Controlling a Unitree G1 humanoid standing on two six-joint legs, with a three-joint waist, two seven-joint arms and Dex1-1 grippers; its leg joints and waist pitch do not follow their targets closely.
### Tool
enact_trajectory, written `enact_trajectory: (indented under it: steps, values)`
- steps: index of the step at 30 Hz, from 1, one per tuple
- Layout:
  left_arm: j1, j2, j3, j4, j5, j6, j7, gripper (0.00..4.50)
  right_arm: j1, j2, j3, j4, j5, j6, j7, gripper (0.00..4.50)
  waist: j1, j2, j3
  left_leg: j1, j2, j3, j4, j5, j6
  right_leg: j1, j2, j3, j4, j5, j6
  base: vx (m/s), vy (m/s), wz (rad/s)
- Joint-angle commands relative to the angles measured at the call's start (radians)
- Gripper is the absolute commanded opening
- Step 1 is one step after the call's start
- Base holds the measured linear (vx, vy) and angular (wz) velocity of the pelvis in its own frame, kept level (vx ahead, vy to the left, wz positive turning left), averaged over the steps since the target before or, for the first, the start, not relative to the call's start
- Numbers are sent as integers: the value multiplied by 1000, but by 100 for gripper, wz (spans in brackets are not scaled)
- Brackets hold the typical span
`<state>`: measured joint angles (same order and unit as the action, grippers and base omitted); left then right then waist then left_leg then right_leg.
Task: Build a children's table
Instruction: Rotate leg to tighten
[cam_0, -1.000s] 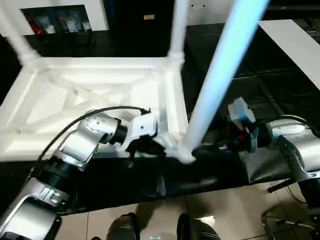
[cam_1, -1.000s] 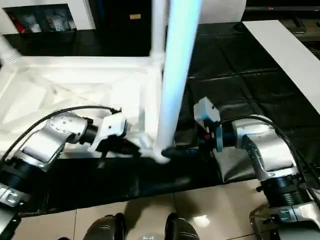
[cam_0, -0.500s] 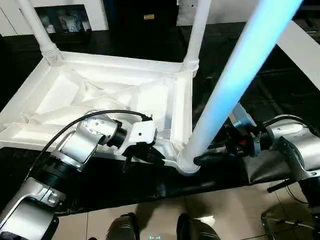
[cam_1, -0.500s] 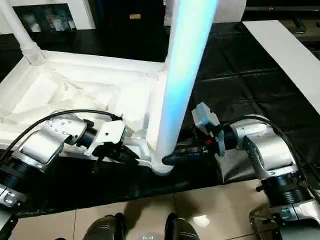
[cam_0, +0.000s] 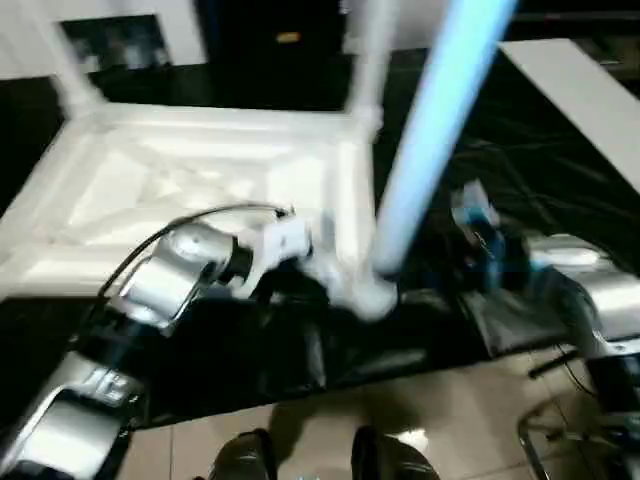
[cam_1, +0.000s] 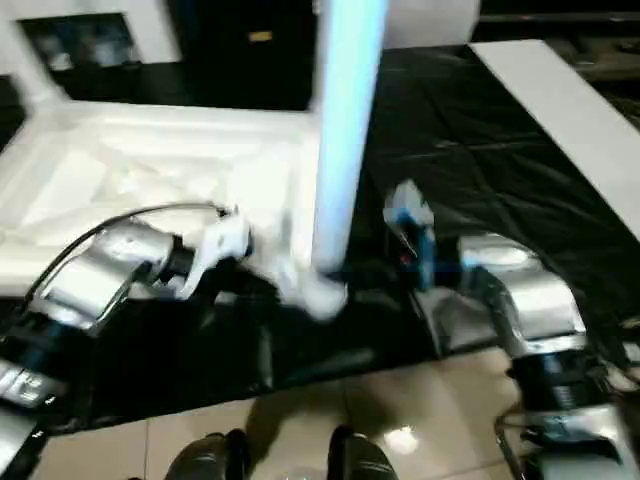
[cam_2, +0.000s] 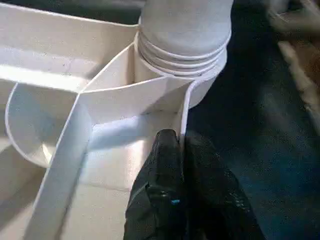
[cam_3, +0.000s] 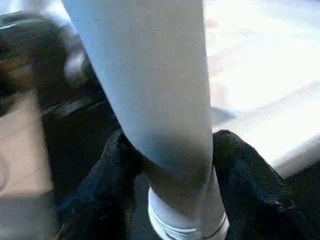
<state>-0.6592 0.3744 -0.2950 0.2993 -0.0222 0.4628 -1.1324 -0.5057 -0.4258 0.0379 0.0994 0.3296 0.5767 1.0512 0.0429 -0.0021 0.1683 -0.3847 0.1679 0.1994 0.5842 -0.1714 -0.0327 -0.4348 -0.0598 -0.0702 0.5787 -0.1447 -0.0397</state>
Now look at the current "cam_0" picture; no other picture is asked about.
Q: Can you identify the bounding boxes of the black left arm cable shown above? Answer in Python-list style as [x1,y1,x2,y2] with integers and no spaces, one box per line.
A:
[98,201,297,297]

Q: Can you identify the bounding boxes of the white plastic table top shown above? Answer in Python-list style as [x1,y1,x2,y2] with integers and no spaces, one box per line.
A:
[0,97,402,322]

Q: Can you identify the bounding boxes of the dark left robot foot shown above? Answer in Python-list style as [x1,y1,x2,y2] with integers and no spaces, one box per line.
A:
[208,428,275,480]

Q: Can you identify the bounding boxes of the white flat board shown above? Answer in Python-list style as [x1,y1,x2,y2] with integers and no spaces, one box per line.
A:
[496,38,640,197]

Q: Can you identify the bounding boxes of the black low furniture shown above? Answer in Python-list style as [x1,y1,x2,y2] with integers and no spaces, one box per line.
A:
[509,0,640,66]

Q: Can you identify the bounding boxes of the black metal stand bar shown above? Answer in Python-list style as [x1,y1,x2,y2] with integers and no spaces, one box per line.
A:
[528,348,582,380]

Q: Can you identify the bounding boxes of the white plastic table leg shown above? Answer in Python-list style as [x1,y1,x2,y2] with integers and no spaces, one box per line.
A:
[41,0,110,122]
[346,0,392,147]
[349,0,522,321]

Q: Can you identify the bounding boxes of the white glass-door cabinet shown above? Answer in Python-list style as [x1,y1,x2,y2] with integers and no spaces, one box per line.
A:
[0,0,212,82]

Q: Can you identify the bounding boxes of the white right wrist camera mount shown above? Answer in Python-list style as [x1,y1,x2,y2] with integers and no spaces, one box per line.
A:
[448,181,502,292]

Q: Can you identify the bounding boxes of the chrome metal floor frame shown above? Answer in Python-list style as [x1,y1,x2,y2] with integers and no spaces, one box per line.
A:
[516,398,602,477]

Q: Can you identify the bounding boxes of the black table mat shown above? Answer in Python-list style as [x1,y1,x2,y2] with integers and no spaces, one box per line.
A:
[0,47,640,431]

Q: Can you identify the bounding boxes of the black cabinet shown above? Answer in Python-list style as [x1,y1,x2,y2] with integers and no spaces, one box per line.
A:
[203,0,349,109]

